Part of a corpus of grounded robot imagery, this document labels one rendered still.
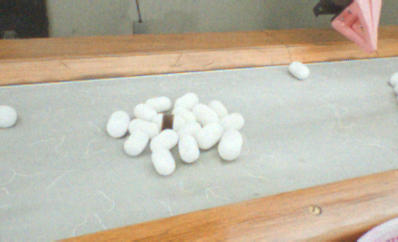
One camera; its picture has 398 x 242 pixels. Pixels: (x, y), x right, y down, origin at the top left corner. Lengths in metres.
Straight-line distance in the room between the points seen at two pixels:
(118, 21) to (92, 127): 2.13
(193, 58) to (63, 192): 0.32
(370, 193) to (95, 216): 0.22
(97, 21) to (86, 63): 1.97
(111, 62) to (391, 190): 0.38
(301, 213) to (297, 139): 0.16
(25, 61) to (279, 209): 0.38
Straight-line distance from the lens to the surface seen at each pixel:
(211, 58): 0.61
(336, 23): 0.69
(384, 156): 0.47
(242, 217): 0.29
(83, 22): 2.51
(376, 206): 0.34
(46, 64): 0.56
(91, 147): 0.41
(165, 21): 2.63
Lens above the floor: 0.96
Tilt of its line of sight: 28 degrees down
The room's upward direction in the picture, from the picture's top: 5 degrees clockwise
